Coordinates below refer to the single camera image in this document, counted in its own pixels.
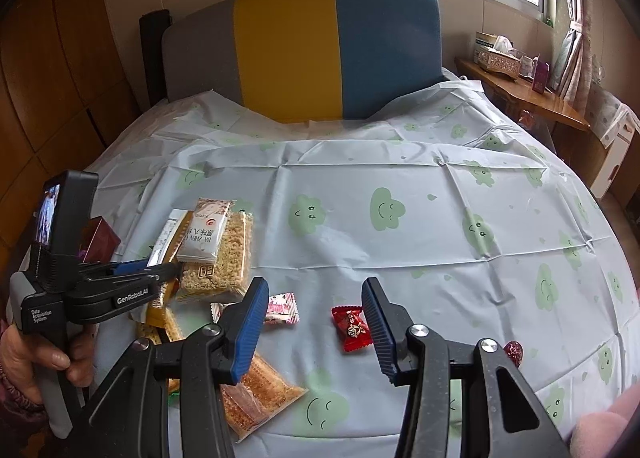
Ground clear packet of orange crisps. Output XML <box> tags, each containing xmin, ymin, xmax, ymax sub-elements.
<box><xmin>220</xmin><ymin>352</ymin><xmax>308</xmax><ymax>441</ymax></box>

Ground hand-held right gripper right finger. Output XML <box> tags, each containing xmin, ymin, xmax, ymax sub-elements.
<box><xmin>361</xmin><ymin>277</ymin><xmax>571</xmax><ymax>458</ymax></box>

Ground yellow snack packet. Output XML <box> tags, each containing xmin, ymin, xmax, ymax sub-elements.
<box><xmin>145</xmin><ymin>283</ymin><xmax>183</xmax><ymax>344</ymax></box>

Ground patterned side curtain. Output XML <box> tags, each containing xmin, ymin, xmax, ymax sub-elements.
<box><xmin>550</xmin><ymin>0</ymin><xmax>640</xmax><ymax>124</ymax></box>

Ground person's left forearm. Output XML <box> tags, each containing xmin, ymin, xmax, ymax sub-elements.
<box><xmin>0</xmin><ymin>368</ymin><xmax>51</xmax><ymax>426</ymax></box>

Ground ornate tissue box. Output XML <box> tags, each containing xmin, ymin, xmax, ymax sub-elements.
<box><xmin>477</xmin><ymin>35</ymin><xmax>526</xmax><ymax>81</ymax></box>

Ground green white box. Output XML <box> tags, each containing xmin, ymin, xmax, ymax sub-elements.
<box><xmin>474</xmin><ymin>30</ymin><xmax>501</xmax><ymax>59</ymax></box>

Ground puffed rice cake packet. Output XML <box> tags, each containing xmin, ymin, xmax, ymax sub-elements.
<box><xmin>175</xmin><ymin>210</ymin><xmax>253</xmax><ymax>304</ymax></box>

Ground white cardboard box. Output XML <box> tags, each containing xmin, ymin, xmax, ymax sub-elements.
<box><xmin>590</xmin><ymin>83</ymin><xmax>640</xmax><ymax>199</ymax></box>

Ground pink white nougat packet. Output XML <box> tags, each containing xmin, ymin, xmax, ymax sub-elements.
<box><xmin>210</xmin><ymin>292</ymin><xmax>300</xmax><ymax>326</ymax></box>

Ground red candy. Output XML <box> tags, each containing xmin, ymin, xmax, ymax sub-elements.
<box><xmin>331</xmin><ymin>305</ymin><xmax>373</xmax><ymax>353</ymax></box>

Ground purple box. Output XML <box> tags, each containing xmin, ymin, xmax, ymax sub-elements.
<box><xmin>531</xmin><ymin>55</ymin><xmax>551</xmax><ymax>93</ymax></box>

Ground pink cloth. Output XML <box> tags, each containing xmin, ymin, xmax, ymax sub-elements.
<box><xmin>570</xmin><ymin>390</ymin><xmax>640</xmax><ymax>458</ymax></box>

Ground maroon gift box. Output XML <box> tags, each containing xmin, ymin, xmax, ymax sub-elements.
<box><xmin>75</xmin><ymin>217</ymin><xmax>122</xmax><ymax>264</ymax></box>

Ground long white striped packet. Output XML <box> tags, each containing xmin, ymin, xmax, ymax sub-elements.
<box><xmin>147</xmin><ymin>209</ymin><xmax>188</xmax><ymax>269</ymax></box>

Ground cloud printed plastic sheet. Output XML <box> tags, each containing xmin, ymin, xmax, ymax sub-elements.
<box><xmin>82</xmin><ymin>67</ymin><xmax>640</xmax><ymax>458</ymax></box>

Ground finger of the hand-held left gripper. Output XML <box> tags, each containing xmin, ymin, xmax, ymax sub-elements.
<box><xmin>75</xmin><ymin>259</ymin><xmax>151</xmax><ymax>284</ymax></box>
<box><xmin>145</xmin><ymin>263</ymin><xmax>180</xmax><ymax>299</ymax></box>

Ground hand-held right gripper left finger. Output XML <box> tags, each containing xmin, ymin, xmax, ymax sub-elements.
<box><xmin>70</xmin><ymin>277</ymin><xmax>271</xmax><ymax>458</ymax></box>

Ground wooden side table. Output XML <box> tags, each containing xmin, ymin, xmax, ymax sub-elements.
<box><xmin>454</xmin><ymin>56</ymin><xmax>631</xmax><ymax>209</ymax></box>

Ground red date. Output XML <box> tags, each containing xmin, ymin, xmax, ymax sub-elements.
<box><xmin>502</xmin><ymin>340</ymin><xmax>525</xmax><ymax>368</ymax></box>

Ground grey yellow blue headboard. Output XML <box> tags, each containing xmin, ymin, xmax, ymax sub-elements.
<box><xmin>161</xmin><ymin>0</ymin><xmax>443</xmax><ymax>124</ymax></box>

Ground person's left hand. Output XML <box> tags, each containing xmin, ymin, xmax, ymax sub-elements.
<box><xmin>0</xmin><ymin>320</ymin><xmax>96</xmax><ymax>389</ymax></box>

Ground wooden wardrobe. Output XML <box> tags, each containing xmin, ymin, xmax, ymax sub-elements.
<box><xmin>0</xmin><ymin>0</ymin><xmax>151</xmax><ymax>259</ymax></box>

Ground white snack packet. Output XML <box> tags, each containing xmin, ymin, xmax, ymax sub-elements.
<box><xmin>176</xmin><ymin>198</ymin><xmax>236</xmax><ymax>263</ymax></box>

